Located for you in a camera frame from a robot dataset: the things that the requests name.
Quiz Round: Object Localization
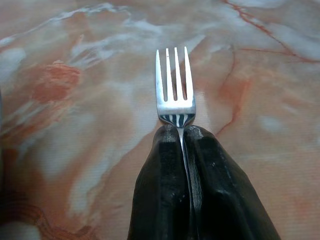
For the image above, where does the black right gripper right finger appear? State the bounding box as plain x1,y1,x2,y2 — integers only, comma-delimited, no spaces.
183,124,281,240

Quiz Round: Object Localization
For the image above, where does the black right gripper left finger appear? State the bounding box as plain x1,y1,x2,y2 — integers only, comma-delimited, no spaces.
126,124,194,240

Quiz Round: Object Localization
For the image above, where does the silver metal fork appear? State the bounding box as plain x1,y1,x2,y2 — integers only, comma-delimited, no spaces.
155,46,197,181

